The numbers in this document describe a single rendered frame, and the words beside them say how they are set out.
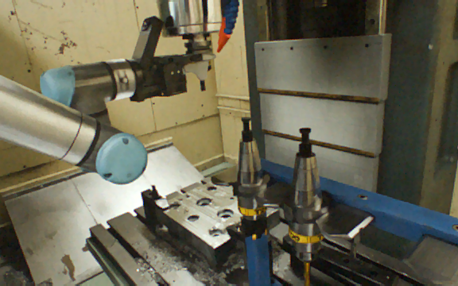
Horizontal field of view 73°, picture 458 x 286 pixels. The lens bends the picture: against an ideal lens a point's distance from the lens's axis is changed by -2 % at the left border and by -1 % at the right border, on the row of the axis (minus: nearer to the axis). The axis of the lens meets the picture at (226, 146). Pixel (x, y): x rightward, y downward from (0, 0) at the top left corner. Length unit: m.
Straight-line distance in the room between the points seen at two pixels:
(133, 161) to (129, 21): 1.38
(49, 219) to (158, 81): 1.05
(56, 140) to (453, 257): 0.48
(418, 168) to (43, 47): 1.53
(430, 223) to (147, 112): 1.60
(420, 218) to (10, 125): 0.50
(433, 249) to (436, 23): 0.66
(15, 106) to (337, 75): 0.84
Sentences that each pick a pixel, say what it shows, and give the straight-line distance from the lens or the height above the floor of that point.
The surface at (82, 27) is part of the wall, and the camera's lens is 1.72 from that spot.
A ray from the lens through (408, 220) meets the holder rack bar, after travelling 0.44.
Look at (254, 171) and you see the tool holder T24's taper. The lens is 0.50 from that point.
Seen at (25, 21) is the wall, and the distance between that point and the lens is 1.67.
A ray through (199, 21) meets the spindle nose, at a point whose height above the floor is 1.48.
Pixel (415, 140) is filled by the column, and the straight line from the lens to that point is 1.02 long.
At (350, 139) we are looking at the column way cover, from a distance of 1.05.
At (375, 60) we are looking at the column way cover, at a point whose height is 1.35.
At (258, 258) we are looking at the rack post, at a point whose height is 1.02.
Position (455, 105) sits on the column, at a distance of 1.31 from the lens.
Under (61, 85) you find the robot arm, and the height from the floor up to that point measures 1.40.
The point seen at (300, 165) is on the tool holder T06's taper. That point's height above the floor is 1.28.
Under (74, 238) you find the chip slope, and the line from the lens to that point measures 1.52.
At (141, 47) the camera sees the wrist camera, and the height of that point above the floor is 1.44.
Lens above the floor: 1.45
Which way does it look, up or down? 19 degrees down
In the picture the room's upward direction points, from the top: 6 degrees counter-clockwise
